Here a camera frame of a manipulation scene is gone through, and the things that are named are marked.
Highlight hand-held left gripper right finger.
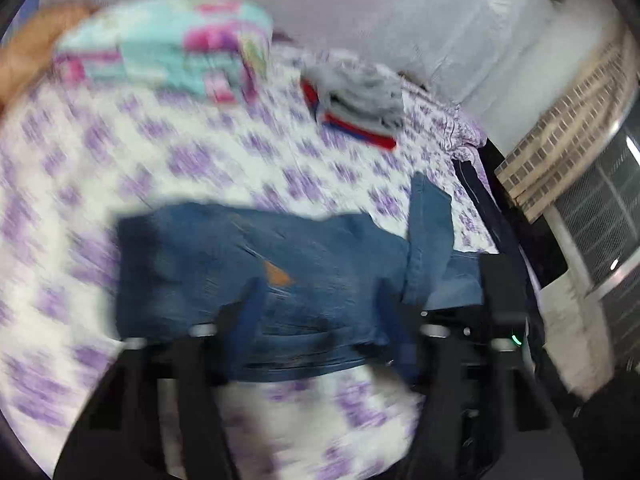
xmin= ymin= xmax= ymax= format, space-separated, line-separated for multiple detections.
xmin=375 ymin=285 xmax=556 ymax=480

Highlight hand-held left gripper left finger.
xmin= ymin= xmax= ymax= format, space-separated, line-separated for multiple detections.
xmin=54 ymin=277 xmax=271 ymax=480

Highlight blue denim pants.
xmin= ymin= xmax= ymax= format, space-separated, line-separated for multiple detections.
xmin=116 ymin=172 xmax=486 ymax=386

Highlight dark cloth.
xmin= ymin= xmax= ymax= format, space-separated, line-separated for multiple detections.
xmin=452 ymin=140 xmax=568 ymax=286

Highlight metal window grille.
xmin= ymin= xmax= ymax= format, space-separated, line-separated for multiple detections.
xmin=550 ymin=130 xmax=640 ymax=293

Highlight brick patterned cloth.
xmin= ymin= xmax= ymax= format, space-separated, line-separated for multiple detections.
xmin=495 ymin=35 xmax=637 ymax=224

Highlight purple floral bed sheet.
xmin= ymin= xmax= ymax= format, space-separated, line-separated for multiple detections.
xmin=0 ymin=45 xmax=501 ymax=480

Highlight stack of grey red clothes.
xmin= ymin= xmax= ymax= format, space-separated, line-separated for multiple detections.
xmin=300 ymin=62 xmax=407 ymax=152

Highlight white cloth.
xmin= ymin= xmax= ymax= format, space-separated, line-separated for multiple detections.
xmin=377 ymin=0 xmax=596 ymax=118

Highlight folded teal pink blanket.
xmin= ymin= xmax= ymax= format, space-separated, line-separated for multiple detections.
xmin=52 ymin=0 xmax=273 ymax=106

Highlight orange brown cloth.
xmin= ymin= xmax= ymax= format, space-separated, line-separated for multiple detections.
xmin=0 ymin=2 xmax=103 ymax=108

